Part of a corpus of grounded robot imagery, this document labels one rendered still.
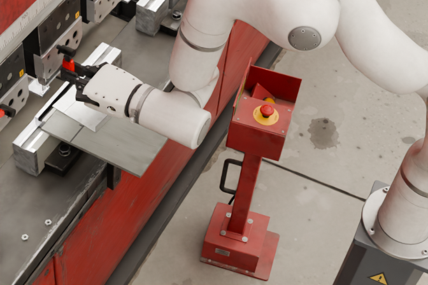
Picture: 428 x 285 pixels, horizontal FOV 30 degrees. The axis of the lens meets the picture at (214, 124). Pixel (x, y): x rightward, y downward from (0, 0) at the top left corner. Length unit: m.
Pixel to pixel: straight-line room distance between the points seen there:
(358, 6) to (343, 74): 2.12
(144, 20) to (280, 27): 1.00
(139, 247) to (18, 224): 0.98
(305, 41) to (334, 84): 2.19
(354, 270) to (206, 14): 0.78
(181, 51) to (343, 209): 1.70
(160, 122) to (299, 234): 1.42
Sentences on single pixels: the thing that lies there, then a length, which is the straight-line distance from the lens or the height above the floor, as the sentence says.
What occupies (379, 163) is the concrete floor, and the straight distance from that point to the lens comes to 3.23.
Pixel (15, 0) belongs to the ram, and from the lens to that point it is 1.51.
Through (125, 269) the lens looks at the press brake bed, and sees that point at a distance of 2.75.
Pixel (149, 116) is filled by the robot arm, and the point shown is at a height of 1.20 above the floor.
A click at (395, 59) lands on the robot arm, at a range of 1.40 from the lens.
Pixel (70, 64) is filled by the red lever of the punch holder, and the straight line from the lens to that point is 1.71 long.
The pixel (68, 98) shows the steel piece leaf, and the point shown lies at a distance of 1.93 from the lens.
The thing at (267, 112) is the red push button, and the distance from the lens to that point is 2.20.
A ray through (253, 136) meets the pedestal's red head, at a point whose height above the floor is 0.74.
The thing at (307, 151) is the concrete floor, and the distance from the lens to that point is 3.19.
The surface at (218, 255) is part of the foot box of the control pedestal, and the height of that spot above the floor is 0.06.
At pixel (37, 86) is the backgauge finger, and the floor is 1.00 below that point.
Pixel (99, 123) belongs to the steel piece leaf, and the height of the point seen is 1.02.
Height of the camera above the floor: 2.45
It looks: 50 degrees down
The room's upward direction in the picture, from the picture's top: 9 degrees clockwise
